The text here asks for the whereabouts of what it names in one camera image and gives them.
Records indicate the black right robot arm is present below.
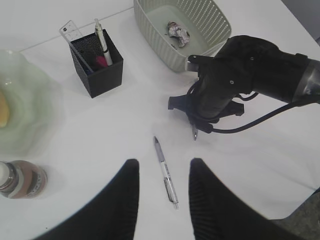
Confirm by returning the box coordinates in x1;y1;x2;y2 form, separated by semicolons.
168;35;320;134

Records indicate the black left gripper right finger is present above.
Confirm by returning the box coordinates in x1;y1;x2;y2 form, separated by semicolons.
188;158;299;240

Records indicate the pale green plastic basket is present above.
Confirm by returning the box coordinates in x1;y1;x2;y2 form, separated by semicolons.
133;0;232;72

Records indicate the grey white clear pen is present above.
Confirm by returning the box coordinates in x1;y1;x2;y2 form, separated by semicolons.
153;136;179;210

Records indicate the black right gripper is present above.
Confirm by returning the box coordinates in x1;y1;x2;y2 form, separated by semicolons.
168;94;245;133

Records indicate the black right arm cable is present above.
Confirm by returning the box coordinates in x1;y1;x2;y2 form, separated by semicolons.
212;91;320;134

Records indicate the sugared bread roll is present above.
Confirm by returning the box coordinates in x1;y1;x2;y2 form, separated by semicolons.
0;90;11;128

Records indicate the brown Nescafe coffee bottle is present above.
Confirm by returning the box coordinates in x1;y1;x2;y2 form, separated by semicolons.
0;160;48;199

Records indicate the paper ball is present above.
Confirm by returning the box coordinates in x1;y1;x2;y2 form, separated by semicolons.
167;21;190;48

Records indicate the blue pencil sharpener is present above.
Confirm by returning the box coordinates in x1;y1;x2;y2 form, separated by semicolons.
85;68;94;75

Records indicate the black mesh pen holder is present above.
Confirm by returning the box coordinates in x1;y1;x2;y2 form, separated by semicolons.
69;29;124;98

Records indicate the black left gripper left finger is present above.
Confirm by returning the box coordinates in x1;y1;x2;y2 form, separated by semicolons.
38;159;140;240

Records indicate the frosted green glass bowl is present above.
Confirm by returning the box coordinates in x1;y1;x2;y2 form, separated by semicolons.
0;49;62;159

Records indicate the cream barrel pen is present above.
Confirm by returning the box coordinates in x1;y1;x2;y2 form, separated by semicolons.
94;18;113;66

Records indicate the clear plastic ruler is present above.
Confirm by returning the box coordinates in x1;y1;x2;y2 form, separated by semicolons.
59;20;94;74

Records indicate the blue white pen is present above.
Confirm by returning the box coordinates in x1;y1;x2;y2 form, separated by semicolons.
192;124;199;141

